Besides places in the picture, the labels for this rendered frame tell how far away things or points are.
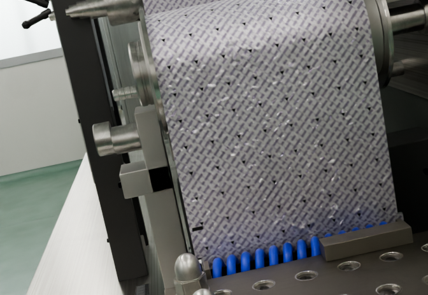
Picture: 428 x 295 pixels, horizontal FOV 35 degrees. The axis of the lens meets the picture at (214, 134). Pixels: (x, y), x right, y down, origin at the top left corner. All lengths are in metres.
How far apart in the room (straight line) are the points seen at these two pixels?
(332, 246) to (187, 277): 0.16
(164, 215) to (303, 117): 0.22
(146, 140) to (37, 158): 5.73
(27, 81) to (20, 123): 0.39
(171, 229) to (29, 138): 5.68
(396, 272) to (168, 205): 0.29
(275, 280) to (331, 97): 0.21
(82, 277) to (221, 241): 0.48
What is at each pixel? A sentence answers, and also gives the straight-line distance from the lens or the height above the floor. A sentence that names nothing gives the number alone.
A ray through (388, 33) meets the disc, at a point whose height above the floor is 1.25.
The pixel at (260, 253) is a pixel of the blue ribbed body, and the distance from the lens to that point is 0.76.
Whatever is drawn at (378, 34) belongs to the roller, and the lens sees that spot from 0.78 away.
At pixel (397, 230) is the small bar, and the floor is 1.05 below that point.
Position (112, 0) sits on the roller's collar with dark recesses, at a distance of 1.01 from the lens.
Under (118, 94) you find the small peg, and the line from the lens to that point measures 0.78.
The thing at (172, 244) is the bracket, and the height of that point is 1.03.
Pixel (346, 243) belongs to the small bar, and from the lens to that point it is 0.74.
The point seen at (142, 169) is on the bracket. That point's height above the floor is 1.14.
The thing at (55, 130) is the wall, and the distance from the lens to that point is 6.45.
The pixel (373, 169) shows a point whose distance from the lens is 0.79.
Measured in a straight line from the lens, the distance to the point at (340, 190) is 0.79.
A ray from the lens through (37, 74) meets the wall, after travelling 6.40.
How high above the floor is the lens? 1.33
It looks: 12 degrees down
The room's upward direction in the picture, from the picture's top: 11 degrees counter-clockwise
